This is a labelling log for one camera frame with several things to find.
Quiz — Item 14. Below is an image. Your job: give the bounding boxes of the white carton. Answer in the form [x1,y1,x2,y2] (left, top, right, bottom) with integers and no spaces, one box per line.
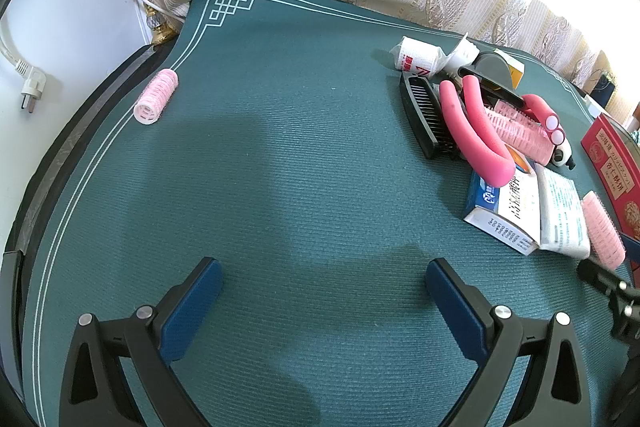
[391,36,447,75]

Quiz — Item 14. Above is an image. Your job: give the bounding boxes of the dark blue object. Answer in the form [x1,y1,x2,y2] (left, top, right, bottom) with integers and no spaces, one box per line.
[595,72,619,108]

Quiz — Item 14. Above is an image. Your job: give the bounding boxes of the white teal-printed tissue packet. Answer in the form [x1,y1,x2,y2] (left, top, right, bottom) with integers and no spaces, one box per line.
[537,164,593,259]

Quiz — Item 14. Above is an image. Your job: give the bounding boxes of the pink hair roller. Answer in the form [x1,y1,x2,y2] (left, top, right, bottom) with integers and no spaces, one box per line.
[133,69,179,124]
[492,121,546,154]
[486,102,540,128]
[581,191,627,269]

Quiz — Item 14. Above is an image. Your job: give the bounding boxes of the pink foam curler white ends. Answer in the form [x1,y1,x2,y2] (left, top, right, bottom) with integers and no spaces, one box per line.
[522,93,568,148]

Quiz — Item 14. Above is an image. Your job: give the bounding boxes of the yellow box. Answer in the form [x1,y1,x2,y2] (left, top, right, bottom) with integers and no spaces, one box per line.
[495,48,527,90]

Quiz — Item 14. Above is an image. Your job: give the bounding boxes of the white power plug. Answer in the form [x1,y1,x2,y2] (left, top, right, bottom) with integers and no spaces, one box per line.
[0,14,51,112]

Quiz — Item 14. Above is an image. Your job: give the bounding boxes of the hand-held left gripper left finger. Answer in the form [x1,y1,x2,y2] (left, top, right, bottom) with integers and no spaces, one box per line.
[59,257,224,427]

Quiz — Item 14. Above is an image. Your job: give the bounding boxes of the blue white medicine box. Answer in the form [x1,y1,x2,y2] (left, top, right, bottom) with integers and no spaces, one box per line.
[462,146,546,256]

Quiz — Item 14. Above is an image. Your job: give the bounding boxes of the black hair dryer nozzle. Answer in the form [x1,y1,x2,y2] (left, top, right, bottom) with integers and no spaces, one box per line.
[457,51,526,108]

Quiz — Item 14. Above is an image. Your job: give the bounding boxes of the panda toy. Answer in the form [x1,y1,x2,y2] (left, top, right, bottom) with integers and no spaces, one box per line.
[551,142,577,170]

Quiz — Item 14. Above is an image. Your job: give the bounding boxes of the green desk mat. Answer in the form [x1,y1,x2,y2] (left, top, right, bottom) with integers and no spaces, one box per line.
[20,0,640,427]

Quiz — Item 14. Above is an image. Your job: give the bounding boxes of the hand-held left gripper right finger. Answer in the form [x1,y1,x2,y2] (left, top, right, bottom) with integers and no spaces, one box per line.
[425,257,613,427]

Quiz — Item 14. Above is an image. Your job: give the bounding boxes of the pink bent foam curler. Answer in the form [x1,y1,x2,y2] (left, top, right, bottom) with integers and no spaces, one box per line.
[439,76,516,185]

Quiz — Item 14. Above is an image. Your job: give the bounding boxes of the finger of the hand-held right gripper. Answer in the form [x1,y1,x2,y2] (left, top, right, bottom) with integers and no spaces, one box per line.
[576,257,640,348]

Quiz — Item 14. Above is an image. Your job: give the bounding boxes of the black comb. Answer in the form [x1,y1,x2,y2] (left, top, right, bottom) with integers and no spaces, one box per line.
[398,72,461,160]

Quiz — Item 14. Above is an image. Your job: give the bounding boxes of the brass curtain tieback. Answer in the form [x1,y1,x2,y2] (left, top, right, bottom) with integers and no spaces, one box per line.
[144,4,177,46]

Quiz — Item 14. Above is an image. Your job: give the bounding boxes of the white round plastic container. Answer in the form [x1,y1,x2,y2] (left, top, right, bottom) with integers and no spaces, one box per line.
[440,34,482,78]

